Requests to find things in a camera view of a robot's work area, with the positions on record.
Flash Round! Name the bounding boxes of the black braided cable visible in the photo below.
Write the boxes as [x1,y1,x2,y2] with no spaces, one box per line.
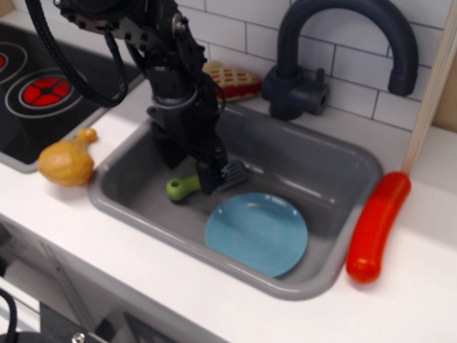
[24,0,129,108]

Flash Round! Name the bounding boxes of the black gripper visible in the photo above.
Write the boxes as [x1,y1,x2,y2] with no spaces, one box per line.
[148,96,228,195]

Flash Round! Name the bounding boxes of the dark grey toy faucet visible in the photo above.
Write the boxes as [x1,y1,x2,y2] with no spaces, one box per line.
[261,1,419,121]

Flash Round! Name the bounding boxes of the light wooden post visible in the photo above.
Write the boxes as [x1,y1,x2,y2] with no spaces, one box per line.
[401,1,456,176]

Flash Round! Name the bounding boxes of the grey plastic sink basin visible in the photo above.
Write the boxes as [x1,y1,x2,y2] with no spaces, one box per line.
[89,104,383,300]

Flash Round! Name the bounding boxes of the green handled grey spatula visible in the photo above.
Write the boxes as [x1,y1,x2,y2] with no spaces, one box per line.
[166,160,248,202]

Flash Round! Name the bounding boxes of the blue plastic plate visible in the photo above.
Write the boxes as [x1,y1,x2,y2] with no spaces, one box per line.
[205,192,308,277]

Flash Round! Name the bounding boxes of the yellow toy chicken drumstick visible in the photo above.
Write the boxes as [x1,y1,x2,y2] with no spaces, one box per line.
[37,128,98,187]

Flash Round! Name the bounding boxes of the red toy sausage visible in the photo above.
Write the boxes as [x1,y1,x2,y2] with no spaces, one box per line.
[346,171,411,284]

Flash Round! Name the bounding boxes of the toy pie slice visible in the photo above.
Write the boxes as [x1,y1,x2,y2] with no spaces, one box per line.
[203,61,263,101]

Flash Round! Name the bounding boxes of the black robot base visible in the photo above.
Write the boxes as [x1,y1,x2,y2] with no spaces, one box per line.
[1,289,116,342]

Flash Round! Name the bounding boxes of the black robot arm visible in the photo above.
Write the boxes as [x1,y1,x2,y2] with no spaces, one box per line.
[54,1,228,194]

